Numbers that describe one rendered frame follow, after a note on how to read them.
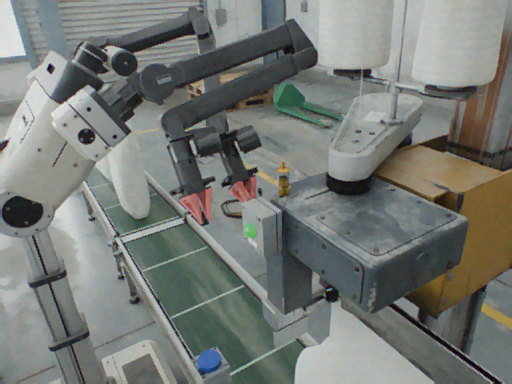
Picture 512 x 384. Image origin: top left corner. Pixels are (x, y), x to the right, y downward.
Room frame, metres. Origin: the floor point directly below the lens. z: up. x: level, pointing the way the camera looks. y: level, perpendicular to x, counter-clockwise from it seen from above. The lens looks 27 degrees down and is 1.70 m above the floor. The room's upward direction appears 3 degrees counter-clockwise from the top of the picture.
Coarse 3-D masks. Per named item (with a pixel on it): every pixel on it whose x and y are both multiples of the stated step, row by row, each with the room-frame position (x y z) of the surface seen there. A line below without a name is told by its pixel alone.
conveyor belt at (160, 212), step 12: (96, 168) 3.24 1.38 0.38; (96, 180) 2.98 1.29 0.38; (108, 180) 2.97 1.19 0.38; (96, 192) 2.76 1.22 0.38; (108, 192) 2.75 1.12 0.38; (108, 204) 2.55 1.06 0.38; (120, 204) 2.54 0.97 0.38; (156, 204) 2.51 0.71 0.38; (120, 216) 2.36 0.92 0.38; (156, 216) 2.34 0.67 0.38; (168, 216) 2.33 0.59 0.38; (120, 228) 2.20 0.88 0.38; (132, 228) 2.20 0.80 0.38; (144, 228) 2.19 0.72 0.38; (168, 228) 2.24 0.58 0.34; (132, 240) 2.12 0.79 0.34
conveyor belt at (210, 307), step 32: (160, 256) 1.87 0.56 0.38; (192, 256) 1.86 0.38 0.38; (160, 288) 1.59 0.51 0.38; (192, 288) 1.58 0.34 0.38; (224, 288) 1.57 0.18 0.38; (192, 320) 1.36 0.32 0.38; (224, 320) 1.35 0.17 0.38; (256, 320) 1.34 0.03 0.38; (192, 352) 1.18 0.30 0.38; (224, 352) 1.17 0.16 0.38; (256, 352) 1.16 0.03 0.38; (288, 352) 1.15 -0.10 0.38
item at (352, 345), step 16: (336, 304) 0.75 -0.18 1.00; (336, 320) 0.75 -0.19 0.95; (352, 320) 0.70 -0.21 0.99; (336, 336) 0.74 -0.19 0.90; (352, 336) 0.70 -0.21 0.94; (368, 336) 0.66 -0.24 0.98; (304, 352) 0.77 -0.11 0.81; (320, 352) 0.75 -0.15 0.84; (336, 352) 0.72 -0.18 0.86; (352, 352) 0.69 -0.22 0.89; (368, 352) 0.65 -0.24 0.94; (384, 352) 0.62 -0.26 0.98; (304, 368) 0.74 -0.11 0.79; (320, 368) 0.71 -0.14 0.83; (336, 368) 0.69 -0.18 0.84; (352, 368) 0.67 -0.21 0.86; (368, 368) 0.65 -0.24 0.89; (384, 368) 0.61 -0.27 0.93; (400, 368) 0.57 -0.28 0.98; (416, 368) 0.55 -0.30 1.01
